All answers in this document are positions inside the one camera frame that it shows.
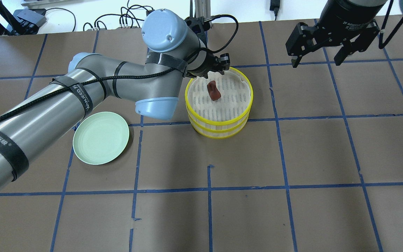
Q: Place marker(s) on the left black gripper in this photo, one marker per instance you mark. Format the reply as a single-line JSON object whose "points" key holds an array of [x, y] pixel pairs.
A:
{"points": [[202, 70]]}

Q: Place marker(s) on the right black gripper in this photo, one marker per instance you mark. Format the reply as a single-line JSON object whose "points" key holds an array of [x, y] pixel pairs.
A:
{"points": [[347, 19]]}

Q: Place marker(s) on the brown steamed bun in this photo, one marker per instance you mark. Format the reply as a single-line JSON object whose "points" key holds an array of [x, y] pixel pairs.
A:
{"points": [[213, 91]]}

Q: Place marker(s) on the yellow steamer layer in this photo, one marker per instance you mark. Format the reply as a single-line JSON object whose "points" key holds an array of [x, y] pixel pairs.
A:
{"points": [[216, 131], [229, 110]]}

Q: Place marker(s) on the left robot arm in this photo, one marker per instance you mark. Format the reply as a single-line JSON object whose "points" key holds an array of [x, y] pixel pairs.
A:
{"points": [[177, 50]]}

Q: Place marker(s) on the black power adapter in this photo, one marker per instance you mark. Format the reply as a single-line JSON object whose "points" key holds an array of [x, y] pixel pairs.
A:
{"points": [[275, 6]]}

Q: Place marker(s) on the light green plate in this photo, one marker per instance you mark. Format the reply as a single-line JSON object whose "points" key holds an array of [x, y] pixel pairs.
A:
{"points": [[101, 138]]}

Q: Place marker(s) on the aluminium frame post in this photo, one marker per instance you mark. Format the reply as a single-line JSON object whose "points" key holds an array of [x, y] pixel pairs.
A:
{"points": [[199, 10]]}

